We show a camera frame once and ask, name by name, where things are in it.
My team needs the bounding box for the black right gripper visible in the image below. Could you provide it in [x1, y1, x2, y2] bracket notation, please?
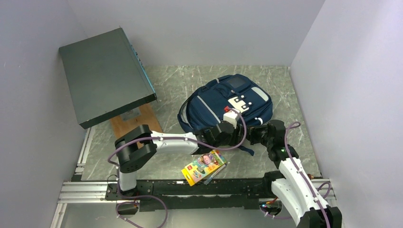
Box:
[241, 124, 273, 148]

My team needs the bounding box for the navy blue student backpack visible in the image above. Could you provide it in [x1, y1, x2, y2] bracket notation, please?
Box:
[177, 74, 273, 156]

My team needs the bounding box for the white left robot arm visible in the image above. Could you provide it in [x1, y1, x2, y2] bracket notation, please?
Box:
[114, 121, 246, 200]

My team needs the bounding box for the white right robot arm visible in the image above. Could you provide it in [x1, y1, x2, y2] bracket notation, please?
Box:
[247, 120, 342, 228]

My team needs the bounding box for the yellow crayon box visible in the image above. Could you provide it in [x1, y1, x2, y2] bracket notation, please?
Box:
[181, 150, 227, 186]

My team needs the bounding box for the blue pen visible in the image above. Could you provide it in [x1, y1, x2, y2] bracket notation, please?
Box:
[203, 162, 230, 185]

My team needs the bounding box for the wooden board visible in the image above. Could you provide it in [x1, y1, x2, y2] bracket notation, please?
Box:
[109, 104, 162, 141]

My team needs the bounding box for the dark grey metal equipment box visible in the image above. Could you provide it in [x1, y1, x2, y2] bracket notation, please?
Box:
[58, 28, 157, 129]

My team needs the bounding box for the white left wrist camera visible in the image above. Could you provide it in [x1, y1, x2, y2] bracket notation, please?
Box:
[223, 106, 241, 128]

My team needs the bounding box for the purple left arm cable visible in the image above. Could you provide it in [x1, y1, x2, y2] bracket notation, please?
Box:
[107, 108, 248, 228]

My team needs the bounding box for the aluminium frame rail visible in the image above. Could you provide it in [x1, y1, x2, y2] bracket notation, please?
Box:
[50, 127, 345, 228]

